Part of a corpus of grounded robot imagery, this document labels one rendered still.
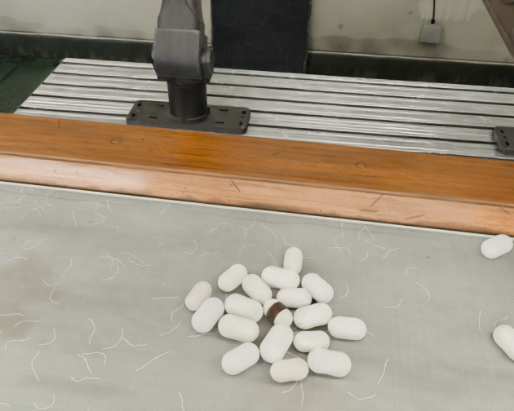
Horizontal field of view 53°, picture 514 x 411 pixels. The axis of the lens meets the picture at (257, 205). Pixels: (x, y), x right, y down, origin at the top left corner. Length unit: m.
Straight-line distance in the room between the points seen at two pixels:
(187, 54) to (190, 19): 0.05
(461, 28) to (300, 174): 2.01
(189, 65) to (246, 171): 0.24
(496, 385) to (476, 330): 0.05
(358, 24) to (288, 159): 1.90
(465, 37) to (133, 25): 1.51
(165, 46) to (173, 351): 0.47
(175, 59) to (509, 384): 0.58
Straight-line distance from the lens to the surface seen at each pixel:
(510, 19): 0.23
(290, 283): 0.49
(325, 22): 2.48
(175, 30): 0.79
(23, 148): 0.69
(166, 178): 0.61
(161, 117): 0.88
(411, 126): 0.91
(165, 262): 0.53
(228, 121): 0.86
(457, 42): 2.58
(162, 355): 0.46
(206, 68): 0.80
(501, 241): 0.58
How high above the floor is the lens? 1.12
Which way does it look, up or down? 40 degrees down
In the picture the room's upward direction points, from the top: 1 degrees clockwise
